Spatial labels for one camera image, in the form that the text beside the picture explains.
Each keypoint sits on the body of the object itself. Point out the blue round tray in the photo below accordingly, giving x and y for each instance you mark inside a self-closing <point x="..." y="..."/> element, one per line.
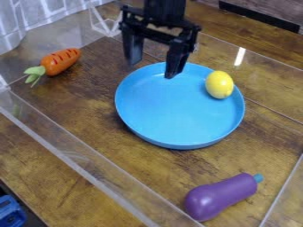
<point x="171" y="112"/>

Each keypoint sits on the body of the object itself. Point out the blue plastic object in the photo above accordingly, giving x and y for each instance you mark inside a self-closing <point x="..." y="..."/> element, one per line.
<point x="12" y="214"/>

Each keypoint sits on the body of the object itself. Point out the yellow toy lemon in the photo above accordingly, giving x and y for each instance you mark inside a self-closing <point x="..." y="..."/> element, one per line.
<point x="219" y="84"/>

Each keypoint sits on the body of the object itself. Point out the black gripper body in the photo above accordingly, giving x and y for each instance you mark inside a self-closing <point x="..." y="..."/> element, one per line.
<point x="160" y="22"/>

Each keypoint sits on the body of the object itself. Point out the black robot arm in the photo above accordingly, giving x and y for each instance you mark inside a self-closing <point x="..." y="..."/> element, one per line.
<point x="159" y="21"/>

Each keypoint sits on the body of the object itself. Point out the clear acrylic enclosure wall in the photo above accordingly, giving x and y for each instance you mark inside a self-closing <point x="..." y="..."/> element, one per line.
<point x="85" y="173"/>

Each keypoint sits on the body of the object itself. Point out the purple toy eggplant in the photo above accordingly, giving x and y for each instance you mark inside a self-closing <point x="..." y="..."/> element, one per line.
<point x="208" y="199"/>

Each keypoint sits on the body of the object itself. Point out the orange toy carrot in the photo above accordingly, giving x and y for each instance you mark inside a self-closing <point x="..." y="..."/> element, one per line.
<point x="53" y="63"/>

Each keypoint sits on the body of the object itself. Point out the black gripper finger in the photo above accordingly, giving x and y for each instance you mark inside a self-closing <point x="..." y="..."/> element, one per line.
<point x="132" y="46"/>
<point x="176" y="58"/>

